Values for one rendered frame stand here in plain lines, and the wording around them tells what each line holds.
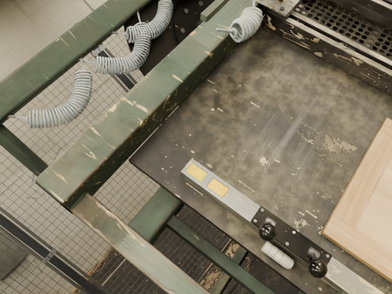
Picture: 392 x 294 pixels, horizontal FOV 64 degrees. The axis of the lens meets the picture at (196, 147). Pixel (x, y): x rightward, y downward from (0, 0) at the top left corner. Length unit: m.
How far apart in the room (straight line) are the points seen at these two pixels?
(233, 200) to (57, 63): 0.81
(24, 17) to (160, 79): 4.74
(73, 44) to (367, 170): 1.07
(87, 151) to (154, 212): 0.24
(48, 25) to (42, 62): 4.29
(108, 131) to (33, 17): 4.80
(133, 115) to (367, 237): 0.68
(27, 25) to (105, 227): 4.90
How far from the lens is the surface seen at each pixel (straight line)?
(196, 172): 0.84
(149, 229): 0.88
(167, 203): 0.89
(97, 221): 0.82
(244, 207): 0.82
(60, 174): 0.83
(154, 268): 0.77
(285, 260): 0.83
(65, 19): 5.60
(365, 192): 0.97
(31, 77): 1.25
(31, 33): 5.51
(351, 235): 0.92
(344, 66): 1.19
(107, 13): 1.38
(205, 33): 1.04
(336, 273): 0.86
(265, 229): 0.70
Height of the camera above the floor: 1.96
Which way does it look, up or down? 19 degrees down
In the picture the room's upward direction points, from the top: 42 degrees counter-clockwise
